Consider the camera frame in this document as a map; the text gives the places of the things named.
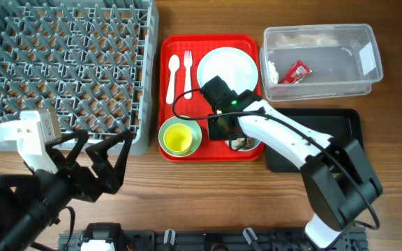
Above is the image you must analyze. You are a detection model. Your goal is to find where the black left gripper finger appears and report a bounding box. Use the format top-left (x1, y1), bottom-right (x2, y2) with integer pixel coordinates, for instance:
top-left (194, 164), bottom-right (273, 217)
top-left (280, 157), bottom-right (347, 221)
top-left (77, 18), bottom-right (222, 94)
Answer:
top-left (84, 130), bottom-right (134, 191)
top-left (58, 129), bottom-right (90, 165)

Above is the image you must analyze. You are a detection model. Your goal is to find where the small light blue bowl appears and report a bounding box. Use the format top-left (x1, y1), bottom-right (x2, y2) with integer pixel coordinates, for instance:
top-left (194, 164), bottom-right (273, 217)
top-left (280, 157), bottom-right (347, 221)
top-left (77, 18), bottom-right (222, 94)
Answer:
top-left (225, 137), bottom-right (260, 151)

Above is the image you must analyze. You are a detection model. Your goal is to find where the yellow plastic cup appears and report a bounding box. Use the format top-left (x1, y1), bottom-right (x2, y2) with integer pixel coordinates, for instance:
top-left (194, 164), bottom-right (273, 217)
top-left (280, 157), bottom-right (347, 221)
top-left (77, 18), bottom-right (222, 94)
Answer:
top-left (163, 123), bottom-right (193, 155)

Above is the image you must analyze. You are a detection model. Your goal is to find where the white plastic fork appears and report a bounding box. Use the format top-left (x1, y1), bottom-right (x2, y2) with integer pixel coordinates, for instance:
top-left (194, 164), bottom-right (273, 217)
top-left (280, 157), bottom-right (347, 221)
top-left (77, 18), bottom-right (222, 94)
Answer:
top-left (184, 50), bottom-right (193, 99)

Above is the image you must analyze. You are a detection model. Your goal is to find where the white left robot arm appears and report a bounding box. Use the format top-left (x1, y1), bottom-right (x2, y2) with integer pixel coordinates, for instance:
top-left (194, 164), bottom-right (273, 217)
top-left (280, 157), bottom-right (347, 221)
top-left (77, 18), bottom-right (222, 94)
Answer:
top-left (0, 130), bottom-right (133, 250)

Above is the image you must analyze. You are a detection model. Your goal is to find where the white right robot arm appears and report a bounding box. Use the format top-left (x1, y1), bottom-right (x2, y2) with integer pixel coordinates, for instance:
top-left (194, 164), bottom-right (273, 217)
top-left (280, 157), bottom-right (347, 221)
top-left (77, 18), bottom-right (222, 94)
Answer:
top-left (210, 98), bottom-right (382, 248)

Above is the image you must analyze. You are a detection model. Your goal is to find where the grey dishwasher rack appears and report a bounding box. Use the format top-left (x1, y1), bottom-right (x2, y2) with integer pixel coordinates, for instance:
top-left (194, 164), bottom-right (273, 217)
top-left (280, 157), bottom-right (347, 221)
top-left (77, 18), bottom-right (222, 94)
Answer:
top-left (0, 0), bottom-right (159, 155)

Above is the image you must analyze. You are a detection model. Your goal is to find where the black waste tray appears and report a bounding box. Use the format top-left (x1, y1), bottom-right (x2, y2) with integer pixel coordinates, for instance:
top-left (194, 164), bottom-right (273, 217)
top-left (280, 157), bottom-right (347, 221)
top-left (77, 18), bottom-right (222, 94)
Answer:
top-left (265, 108), bottom-right (364, 173)

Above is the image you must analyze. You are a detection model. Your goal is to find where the clear plastic waste bin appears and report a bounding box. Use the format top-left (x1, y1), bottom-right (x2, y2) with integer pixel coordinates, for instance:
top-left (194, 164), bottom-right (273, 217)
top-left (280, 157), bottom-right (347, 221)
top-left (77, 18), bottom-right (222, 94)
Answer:
top-left (260, 24), bottom-right (384, 102)

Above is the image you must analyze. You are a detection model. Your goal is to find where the food scraps and rice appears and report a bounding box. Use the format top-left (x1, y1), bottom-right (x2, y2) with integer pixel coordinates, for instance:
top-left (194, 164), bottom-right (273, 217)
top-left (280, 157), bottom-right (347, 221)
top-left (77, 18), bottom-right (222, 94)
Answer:
top-left (230, 137), bottom-right (254, 151)

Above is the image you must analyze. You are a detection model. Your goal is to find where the green bowl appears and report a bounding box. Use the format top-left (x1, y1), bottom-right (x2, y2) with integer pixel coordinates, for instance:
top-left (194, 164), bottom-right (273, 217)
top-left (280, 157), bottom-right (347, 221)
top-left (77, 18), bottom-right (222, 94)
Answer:
top-left (158, 116), bottom-right (202, 161)

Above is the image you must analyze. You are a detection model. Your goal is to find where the large light blue plate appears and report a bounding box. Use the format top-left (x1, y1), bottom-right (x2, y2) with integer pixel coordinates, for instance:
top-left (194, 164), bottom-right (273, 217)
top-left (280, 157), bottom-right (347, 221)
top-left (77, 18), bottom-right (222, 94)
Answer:
top-left (197, 47), bottom-right (258, 94)

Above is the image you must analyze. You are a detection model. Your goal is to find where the white plastic spoon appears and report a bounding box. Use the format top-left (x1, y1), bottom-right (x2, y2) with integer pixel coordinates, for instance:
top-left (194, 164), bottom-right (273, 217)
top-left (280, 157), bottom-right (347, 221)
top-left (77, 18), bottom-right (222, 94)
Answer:
top-left (165, 54), bottom-right (180, 105)

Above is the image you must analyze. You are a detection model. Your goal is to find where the red sauce packet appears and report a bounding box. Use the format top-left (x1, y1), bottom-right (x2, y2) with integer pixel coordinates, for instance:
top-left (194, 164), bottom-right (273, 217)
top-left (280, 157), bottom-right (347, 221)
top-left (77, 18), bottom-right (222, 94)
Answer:
top-left (279, 60), bottom-right (312, 84)

